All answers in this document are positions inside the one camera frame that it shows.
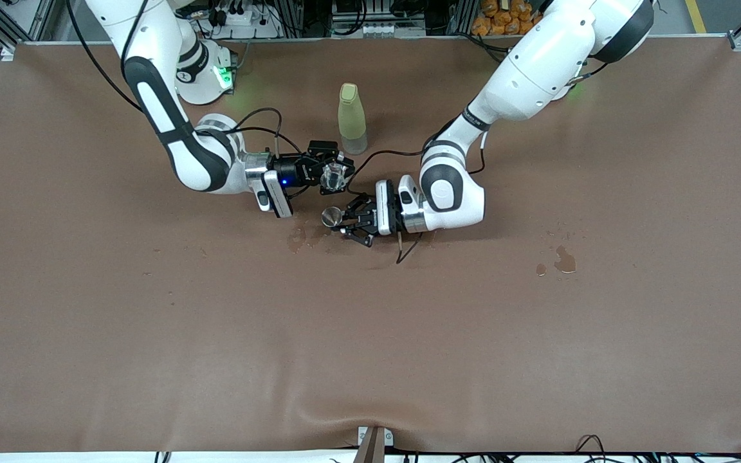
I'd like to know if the brown table mat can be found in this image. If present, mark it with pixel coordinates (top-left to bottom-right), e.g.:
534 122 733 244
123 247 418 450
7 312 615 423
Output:
0 35 741 454

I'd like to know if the orange packaged snacks pile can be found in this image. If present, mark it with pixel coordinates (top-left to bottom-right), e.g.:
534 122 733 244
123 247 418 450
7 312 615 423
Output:
471 0 551 36

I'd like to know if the long double liquid puddle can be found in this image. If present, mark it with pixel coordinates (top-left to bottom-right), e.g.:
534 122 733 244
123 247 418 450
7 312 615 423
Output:
286 220 331 253

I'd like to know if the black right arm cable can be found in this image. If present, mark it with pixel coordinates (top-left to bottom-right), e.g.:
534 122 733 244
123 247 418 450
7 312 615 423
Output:
65 0 304 194

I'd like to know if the black cable loop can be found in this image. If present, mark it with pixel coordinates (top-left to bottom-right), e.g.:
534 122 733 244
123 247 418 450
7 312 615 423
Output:
575 435 608 458

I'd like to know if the clear glass cup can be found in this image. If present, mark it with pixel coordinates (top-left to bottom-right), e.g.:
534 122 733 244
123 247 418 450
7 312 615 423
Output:
319 163 349 195

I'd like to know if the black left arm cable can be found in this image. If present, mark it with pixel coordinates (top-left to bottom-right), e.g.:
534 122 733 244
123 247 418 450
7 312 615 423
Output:
345 125 493 265

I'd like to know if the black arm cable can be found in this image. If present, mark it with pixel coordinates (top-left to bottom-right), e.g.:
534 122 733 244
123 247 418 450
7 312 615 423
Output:
345 125 493 265
65 0 304 194

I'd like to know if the yellow-green sleeved glass bottle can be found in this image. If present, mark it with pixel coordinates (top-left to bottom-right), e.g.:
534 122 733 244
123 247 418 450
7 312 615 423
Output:
337 82 369 156

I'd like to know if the white power strip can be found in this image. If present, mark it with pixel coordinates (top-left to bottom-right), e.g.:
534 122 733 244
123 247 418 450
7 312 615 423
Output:
194 0 281 39

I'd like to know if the steel jigger measuring cup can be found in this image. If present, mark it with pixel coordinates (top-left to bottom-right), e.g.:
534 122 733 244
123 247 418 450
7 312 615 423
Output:
321 206 355 233

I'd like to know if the metal bracket with post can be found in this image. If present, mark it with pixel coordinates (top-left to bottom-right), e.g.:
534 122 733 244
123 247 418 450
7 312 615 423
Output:
352 424 394 463

